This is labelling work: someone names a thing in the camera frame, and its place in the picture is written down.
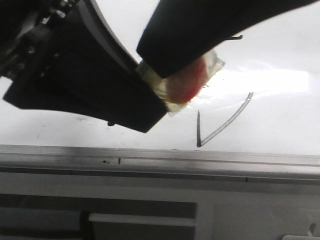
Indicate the aluminium whiteboard frame rail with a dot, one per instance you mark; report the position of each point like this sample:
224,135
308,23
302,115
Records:
151,162

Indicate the white glossy whiteboard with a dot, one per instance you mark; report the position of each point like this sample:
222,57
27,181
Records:
278,60

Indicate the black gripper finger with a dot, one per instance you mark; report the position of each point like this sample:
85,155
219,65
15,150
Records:
84,69
180,31

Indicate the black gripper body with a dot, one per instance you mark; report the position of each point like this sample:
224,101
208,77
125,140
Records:
25,28

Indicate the white black-tipped whiteboard marker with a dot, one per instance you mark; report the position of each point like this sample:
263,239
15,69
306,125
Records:
177,90

